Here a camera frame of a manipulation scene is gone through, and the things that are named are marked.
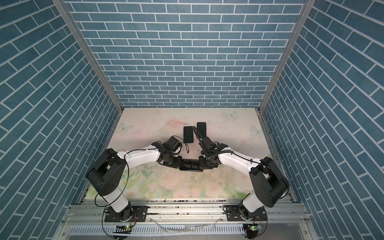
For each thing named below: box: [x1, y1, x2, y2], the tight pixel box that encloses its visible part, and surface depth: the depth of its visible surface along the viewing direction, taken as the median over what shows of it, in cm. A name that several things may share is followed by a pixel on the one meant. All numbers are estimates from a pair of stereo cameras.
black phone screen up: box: [183, 126, 194, 143], surface depth 107 cm
